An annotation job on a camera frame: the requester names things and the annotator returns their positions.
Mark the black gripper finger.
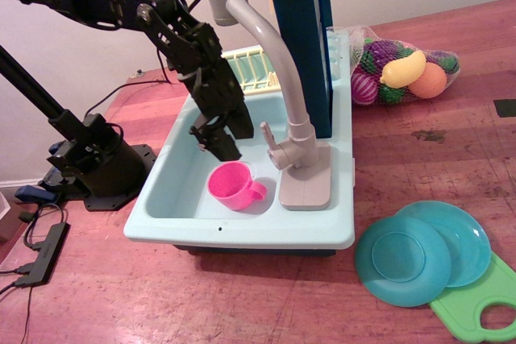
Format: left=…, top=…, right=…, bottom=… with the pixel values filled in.
left=189, top=116, right=241, bottom=161
left=227, top=101, right=254, bottom=139

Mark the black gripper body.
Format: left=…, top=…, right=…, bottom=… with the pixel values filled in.
left=177, top=57, right=246, bottom=118

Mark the pink plastic toy cup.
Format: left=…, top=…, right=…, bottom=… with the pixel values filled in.
left=207, top=161, right=268, bottom=211

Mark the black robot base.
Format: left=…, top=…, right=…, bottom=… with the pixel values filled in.
left=39, top=110, right=156, bottom=211

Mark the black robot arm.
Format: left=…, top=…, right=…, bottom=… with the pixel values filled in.
left=18, top=0, right=254, bottom=161

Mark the yellow dish drying rack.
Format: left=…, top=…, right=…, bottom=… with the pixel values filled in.
left=223, top=45, right=281, bottom=96

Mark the grey toy faucet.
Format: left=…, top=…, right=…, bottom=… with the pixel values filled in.
left=209, top=0, right=331, bottom=210

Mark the light blue toy sink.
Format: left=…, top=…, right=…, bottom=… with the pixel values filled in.
left=123, top=29, right=355, bottom=251

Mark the mesh bag of toy produce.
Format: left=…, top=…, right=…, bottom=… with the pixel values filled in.
left=327, top=26, right=460, bottom=106

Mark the yellow toy banana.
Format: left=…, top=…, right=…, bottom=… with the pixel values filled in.
left=380, top=51, right=426, bottom=89

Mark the blue clamp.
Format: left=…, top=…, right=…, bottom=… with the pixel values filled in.
left=15, top=185, right=59, bottom=204

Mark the orange toy fruit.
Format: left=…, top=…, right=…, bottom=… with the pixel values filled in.
left=409, top=63, right=447, bottom=99

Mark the front teal plastic plate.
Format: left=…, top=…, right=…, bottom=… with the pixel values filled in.
left=355, top=216, right=452, bottom=307

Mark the teal plastic plate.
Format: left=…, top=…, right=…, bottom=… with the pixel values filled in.
left=396, top=201, right=491, bottom=288
left=355, top=216, right=452, bottom=307

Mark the black USB hub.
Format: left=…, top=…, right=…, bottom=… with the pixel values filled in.
left=1, top=222, right=70, bottom=294

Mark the rear teal plastic plate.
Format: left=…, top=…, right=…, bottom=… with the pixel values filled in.
left=396, top=201, right=491, bottom=288

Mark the black tape patch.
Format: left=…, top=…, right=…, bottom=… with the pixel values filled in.
left=493, top=99, right=516, bottom=118

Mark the green plastic cutting board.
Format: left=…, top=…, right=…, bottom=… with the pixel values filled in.
left=429, top=254, right=515, bottom=343

